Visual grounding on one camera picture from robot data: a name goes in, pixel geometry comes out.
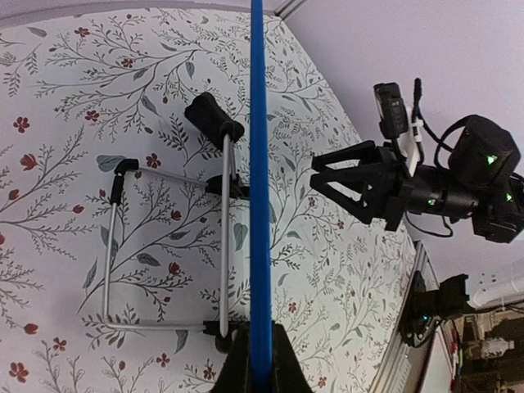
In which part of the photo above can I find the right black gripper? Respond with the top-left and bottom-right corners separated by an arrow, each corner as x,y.
310,141 -> 413,232

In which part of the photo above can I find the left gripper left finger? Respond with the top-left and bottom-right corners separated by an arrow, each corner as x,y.
212,329 -> 251,393

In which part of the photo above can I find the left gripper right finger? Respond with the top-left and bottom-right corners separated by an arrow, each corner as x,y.
270,323 -> 313,393

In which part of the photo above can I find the small blue-framed whiteboard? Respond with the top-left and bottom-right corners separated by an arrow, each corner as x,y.
250,1 -> 273,392

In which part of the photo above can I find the yellow black eraser sponge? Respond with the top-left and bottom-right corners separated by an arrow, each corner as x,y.
184,92 -> 245,150

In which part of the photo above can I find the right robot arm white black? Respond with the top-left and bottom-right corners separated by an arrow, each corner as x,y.
310,115 -> 523,243

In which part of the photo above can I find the floral patterned table mat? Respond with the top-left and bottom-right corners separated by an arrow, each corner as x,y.
1,8 -> 414,392

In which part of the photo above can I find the right black cable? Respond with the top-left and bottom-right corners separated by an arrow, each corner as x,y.
411,77 -> 468,238

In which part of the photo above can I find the front aluminium rail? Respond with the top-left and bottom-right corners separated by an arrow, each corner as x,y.
368,241 -> 439,393

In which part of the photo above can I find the wire whiteboard stand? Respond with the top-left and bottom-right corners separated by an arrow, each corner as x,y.
102,124 -> 253,353

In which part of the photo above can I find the right aluminium frame post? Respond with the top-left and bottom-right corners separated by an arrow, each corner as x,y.
274,0 -> 307,19

